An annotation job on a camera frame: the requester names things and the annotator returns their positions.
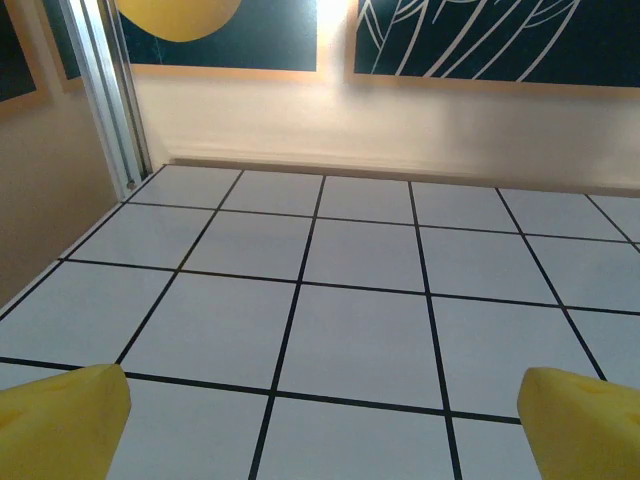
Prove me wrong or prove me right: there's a wall panel with leaf outlines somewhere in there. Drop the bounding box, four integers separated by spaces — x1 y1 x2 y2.
352 0 640 90

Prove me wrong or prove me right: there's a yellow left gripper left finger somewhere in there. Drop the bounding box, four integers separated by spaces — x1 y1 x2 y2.
0 363 132 480

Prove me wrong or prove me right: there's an aluminium frame post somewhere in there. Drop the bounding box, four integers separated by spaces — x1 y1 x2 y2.
63 0 154 201

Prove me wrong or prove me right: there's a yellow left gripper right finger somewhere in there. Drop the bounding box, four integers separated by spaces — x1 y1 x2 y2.
517 366 640 480

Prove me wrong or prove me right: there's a wall panel with yellow oval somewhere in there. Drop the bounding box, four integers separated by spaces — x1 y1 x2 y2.
47 0 319 81

